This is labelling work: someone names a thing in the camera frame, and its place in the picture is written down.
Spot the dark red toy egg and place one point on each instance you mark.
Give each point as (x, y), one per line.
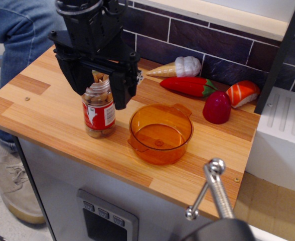
(217, 108)

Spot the black metal shelf post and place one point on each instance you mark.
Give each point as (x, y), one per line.
(276, 66)

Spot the person leg in jeans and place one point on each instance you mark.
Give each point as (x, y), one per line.
(24, 29)

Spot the toy salmon sushi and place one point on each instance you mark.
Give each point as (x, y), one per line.
(242, 93)

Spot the orange transparent plastic pot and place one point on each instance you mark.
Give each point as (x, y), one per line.
(160, 133)

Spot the clear almond jar red label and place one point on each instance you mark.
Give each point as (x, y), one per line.
(98, 107)

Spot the toy ice cream cone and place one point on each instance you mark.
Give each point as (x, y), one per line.
(182, 67)

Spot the beige sneaker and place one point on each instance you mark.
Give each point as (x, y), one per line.
(16, 190)

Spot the red toy chili pepper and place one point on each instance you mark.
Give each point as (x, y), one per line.
(194, 86)

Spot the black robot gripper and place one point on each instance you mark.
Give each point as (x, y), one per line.
(93, 33)

